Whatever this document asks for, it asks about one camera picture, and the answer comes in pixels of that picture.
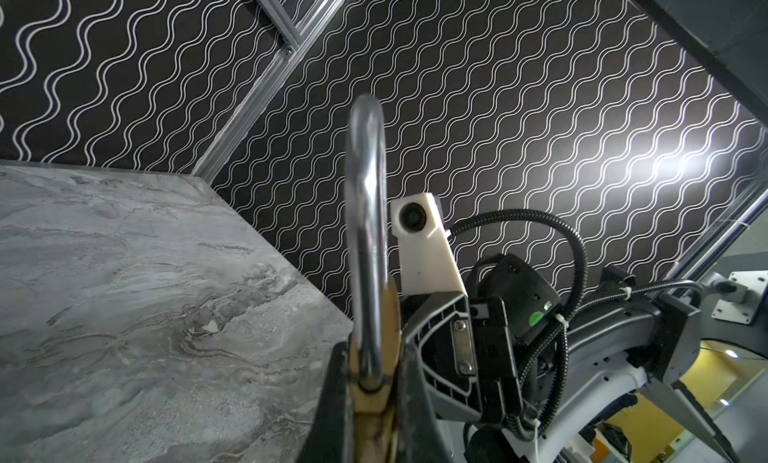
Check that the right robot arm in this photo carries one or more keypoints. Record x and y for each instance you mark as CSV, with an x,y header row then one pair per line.
x,y
623,338

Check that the brass padlock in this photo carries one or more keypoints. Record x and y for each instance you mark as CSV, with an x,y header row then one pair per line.
x,y
374,345

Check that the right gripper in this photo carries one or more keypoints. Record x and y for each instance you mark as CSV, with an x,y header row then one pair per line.
x,y
510,305

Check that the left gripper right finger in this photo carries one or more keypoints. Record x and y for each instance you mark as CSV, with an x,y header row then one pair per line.
x,y
418,436

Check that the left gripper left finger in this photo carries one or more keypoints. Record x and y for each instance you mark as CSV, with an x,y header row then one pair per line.
x,y
331,436

